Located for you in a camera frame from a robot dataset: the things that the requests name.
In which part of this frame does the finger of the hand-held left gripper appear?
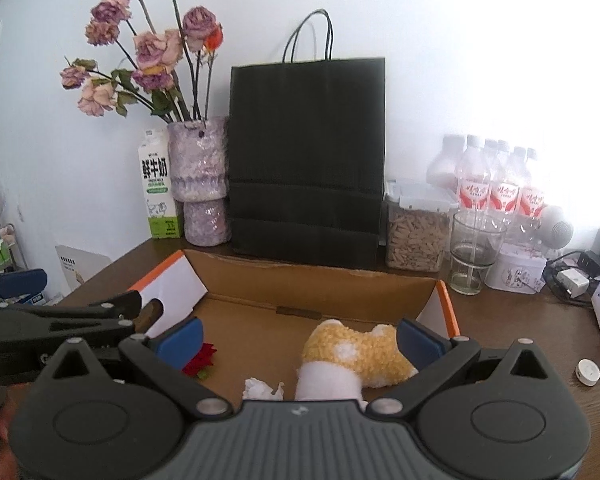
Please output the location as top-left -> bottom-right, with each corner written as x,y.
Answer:
0,268 -> 48,311
0,290 -> 143,347

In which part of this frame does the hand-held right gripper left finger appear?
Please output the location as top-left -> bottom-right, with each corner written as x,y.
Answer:
35,317 -> 231,418

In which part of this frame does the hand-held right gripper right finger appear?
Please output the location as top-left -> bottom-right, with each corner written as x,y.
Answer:
365,317 -> 563,416

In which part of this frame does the yellow and white plush toy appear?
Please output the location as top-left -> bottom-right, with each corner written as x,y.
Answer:
295,319 -> 418,402

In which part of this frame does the orange cardboard box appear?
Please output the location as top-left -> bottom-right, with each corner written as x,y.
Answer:
127,249 -> 461,402

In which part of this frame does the wooden desktop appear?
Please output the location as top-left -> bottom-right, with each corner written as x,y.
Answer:
55,236 -> 600,480

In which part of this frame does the red artificial flower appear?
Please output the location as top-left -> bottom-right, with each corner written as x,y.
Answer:
182,342 -> 218,380

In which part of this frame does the crumpled white tissue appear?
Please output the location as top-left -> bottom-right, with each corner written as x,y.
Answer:
242,377 -> 286,402

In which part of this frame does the clear drinking glass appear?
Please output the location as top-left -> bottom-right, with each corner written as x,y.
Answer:
450,210 -> 508,296

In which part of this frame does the clear snack storage container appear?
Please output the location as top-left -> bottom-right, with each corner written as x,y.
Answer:
384,179 -> 458,273

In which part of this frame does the white and green milk carton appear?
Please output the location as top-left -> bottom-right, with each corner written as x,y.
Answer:
138,129 -> 185,239

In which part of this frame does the white plug charger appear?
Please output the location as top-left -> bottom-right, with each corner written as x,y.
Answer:
555,269 -> 591,298

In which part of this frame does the group of clear water bottles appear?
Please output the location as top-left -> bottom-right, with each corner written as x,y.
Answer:
426,134 -> 548,241

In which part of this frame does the small white round puck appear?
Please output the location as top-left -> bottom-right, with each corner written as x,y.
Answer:
575,358 -> 600,387

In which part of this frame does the purple textured vase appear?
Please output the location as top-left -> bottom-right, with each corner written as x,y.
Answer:
167,116 -> 232,247

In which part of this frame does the white round ball device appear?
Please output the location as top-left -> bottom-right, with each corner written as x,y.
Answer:
537,205 -> 575,248

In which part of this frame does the black paper bag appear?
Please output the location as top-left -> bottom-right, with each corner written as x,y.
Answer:
228,9 -> 387,271

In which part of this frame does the dried pink flower bouquet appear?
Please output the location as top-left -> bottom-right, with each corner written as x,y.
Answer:
60,0 -> 226,123

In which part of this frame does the black charger cable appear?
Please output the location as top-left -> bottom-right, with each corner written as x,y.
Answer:
542,250 -> 596,308

